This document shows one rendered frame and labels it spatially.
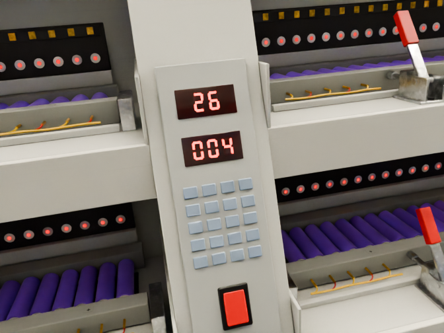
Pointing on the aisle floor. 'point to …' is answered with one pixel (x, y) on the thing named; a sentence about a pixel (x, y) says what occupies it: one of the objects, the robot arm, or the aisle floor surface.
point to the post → (152, 119)
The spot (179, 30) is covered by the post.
